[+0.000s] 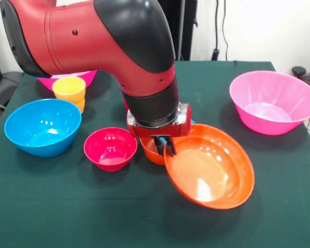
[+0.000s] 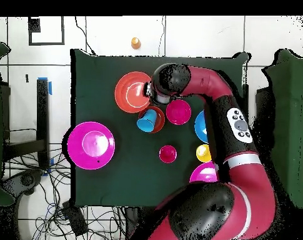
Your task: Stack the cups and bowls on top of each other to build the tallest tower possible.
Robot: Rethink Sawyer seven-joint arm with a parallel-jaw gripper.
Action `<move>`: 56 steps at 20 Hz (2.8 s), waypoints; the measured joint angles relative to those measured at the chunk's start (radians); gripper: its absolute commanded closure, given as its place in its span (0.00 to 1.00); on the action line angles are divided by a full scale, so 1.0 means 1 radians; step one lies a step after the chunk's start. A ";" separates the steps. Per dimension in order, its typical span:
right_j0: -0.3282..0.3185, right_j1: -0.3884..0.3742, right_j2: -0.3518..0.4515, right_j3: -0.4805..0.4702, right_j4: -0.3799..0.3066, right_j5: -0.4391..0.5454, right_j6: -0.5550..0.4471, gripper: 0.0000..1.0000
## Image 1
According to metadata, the small red plastic bowl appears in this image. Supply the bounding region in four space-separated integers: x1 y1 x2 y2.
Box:
83 127 138 173

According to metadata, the dark green tablecloth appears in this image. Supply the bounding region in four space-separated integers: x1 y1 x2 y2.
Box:
0 60 310 248

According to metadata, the small orange plastic bowl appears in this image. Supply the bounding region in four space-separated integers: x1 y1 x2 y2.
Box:
139 136 167 166

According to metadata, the blue plastic bowl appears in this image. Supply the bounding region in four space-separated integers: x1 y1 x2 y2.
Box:
4 99 82 158

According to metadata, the large orange plastic bowl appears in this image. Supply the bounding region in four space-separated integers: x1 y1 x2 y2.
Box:
163 123 256 210

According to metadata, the large pink plastic bowl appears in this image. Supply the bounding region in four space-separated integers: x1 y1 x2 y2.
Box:
37 70 98 91
229 71 310 136

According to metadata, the yellow plastic cup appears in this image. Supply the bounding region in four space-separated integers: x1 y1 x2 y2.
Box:
52 76 86 114

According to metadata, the black wall cable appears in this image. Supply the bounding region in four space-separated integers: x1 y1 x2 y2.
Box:
211 0 228 61

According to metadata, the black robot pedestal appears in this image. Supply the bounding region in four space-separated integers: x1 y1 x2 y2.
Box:
157 0 198 61

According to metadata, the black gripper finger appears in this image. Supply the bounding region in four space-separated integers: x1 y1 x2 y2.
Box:
165 134 177 158
152 135 166 158

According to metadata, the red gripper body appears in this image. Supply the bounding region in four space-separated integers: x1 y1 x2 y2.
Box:
127 104 192 139

